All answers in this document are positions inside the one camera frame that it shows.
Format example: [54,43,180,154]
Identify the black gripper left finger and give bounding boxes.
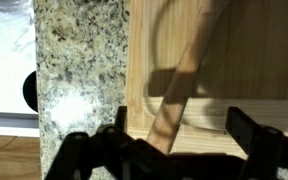
[43,105,159,180]

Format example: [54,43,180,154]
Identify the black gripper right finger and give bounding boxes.
[225,106,288,180]

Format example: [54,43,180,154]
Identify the wooden spoon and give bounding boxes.
[145,0,232,155]

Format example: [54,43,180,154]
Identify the wooden drawer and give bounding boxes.
[0,0,41,138]

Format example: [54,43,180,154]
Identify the black round object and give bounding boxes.
[22,70,39,113]

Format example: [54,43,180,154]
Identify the wooden cutting board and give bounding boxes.
[125,0,288,161]

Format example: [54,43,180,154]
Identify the clear plastic bags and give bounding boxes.
[0,0,36,54]

